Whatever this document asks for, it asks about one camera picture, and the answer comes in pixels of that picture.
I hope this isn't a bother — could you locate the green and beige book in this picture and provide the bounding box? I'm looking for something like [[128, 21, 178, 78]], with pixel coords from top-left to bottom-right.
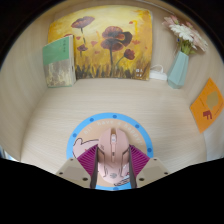
[[41, 34, 77, 89]]

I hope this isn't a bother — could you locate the pink computer mouse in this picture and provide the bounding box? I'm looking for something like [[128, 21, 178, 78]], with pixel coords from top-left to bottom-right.
[[97, 127, 131, 188]]

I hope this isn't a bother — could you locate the orange booklet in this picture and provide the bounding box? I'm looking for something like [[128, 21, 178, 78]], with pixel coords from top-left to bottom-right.
[[189, 77, 224, 134]]

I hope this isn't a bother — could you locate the pink and white flower bouquet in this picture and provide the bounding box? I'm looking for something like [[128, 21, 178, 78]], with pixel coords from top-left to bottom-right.
[[161, 14, 209, 56]]

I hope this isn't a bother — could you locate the pale green faceted vase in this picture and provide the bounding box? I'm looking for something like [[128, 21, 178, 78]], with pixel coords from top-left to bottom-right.
[[166, 50, 190, 90]]

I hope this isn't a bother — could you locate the white power adapter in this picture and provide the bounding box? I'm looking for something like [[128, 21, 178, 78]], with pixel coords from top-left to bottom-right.
[[148, 64, 168, 81]]

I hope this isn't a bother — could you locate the round blue-rimmed cartoon mouse pad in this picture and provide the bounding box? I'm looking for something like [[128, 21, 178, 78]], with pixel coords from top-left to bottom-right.
[[65, 112, 155, 192]]

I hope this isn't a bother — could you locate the yellow painting with red poppies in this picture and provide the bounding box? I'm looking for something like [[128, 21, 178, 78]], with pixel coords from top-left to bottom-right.
[[47, 5, 154, 81]]

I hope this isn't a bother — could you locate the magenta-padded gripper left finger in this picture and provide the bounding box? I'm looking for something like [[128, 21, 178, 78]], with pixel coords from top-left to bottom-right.
[[55, 145, 100, 190]]

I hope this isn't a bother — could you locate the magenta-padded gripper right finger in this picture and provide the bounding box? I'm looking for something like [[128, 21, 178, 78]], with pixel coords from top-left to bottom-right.
[[127, 144, 170, 189]]

